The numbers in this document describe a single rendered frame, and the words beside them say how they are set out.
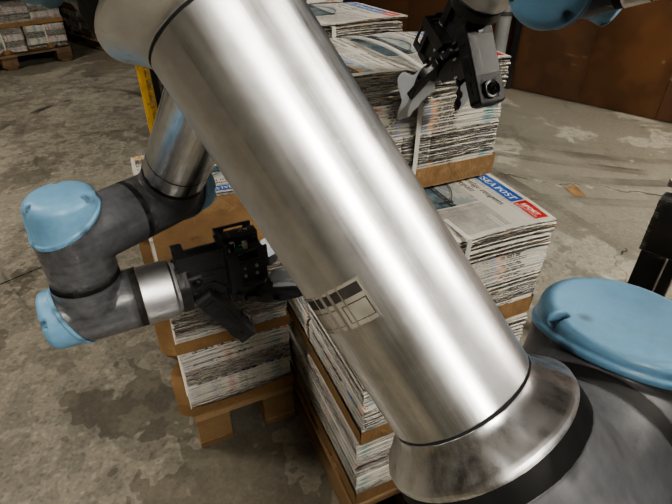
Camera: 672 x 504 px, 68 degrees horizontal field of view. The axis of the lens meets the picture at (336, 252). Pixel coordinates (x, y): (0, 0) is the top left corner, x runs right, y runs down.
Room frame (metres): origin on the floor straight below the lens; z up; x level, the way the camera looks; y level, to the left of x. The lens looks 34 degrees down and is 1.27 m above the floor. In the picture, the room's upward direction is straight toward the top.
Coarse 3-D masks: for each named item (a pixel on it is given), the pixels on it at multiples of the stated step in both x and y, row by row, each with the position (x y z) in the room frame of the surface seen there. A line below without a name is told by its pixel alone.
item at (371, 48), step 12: (360, 36) 1.10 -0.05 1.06; (360, 48) 0.99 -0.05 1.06; (372, 48) 0.99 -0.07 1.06; (384, 48) 1.00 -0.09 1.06; (384, 60) 0.90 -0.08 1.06; (396, 60) 0.91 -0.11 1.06; (408, 72) 0.83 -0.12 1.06; (432, 96) 0.86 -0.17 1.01; (432, 108) 0.86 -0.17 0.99; (408, 120) 0.84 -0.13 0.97; (408, 132) 0.84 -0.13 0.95; (408, 144) 0.84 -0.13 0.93; (420, 144) 0.85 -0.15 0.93; (408, 156) 0.83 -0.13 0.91; (420, 156) 0.85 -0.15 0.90
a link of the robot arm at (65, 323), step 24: (48, 288) 0.45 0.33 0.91; (120, 288) 0.46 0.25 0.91; (48, 312) 0.42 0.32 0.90; (72, 312) 0.42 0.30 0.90; (96, 312) 0.43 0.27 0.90; (120, 312) 0.44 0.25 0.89; (144, 312) 0.45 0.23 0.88; (48, 336) 0.40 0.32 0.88; (72, 336) 0.41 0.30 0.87; (96, 336) 0.42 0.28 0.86
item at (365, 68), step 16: (336, 48) 0.99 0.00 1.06; (352, 48) 0.99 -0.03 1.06; (352, 64) 0.86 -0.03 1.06; (368, 64) 0.87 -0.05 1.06; (384, 64) 0.87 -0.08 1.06; (368, 80) 0.80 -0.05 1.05; (384, 80) 0.82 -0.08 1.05; (368, 96) 0.80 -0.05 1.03; (384, 96) 0.82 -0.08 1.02; (400, 96) 0.83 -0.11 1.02; (384, 112) 0.82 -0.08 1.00; (400, 128) 0.83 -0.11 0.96; (400, 144) 0.83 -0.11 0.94
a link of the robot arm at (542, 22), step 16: (512, 0) 0.51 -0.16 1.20; (528, 0) 0.50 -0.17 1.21; (544, 0) 0.49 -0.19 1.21; (560, 0) 0.49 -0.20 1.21; (576, 0) 0.48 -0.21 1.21; (592, 0) 0.49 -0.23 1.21; (608, 0) 0.49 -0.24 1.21; (624, 0) 0.49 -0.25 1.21; (640, 0) 0.48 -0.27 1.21; (528, 16) 0.50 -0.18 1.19; (544, 16) 0.49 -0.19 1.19; (560, 16) 0.48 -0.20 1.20; (576, 16) 0.49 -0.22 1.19
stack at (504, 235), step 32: (448, 192) 0.85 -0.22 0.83; (480, 192) 0.85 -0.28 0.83; (512, 192) 0.85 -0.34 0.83; (448, 224) 0.73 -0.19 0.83; (480, 224) 0.73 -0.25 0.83; (512, 224) 0.73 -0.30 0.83; (544, 224) 0.75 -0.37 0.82; (480, 256) 0.70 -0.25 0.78; (512, 256) 0.73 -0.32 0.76; (544, 256) 0.76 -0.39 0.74; (512, 288) 0.73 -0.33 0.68; (512, 320) 0.75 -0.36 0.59; (320, 352) 0.80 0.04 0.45; (320, 384) 0.80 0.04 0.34; (352, 384) 0.66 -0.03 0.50; (320, 416) 0.81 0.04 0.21; (352, 416) 0.65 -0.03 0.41; (320, 448) 0.84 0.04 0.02; (352, 448) 0.64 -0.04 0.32; (384, 448) 0.64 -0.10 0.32; (352, 480) 0.63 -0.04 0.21; (384, 480) 0.64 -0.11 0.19
